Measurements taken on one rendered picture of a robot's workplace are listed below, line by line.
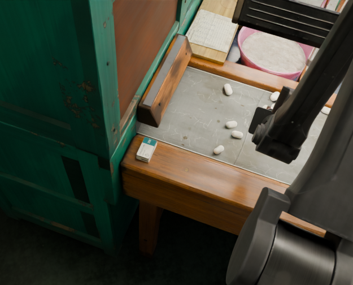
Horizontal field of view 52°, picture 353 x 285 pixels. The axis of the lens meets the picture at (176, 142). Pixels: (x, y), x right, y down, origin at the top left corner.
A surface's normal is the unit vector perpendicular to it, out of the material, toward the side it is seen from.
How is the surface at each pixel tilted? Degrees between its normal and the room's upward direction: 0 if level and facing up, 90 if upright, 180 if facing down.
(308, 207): 35
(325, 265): 5
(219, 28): 0
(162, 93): 67
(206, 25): 0
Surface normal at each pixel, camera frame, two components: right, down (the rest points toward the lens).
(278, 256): 0.04, -0.30
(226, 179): 0.08, -0.54
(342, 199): -0.10, 0.00
